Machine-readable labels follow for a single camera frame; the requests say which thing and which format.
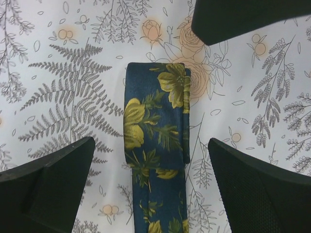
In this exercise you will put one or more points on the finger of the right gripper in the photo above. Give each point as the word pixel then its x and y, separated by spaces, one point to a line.
pixel 215 21

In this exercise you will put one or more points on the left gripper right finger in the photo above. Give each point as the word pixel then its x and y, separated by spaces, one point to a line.
pixel 260 197

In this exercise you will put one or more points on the floral table mat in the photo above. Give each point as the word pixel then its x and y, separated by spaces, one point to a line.
pixel 62 65

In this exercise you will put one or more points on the navy yellow floral tie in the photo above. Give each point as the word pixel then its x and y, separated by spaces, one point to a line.
pixel 156 131

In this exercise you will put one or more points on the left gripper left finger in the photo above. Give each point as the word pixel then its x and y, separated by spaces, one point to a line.
pixel 43 196

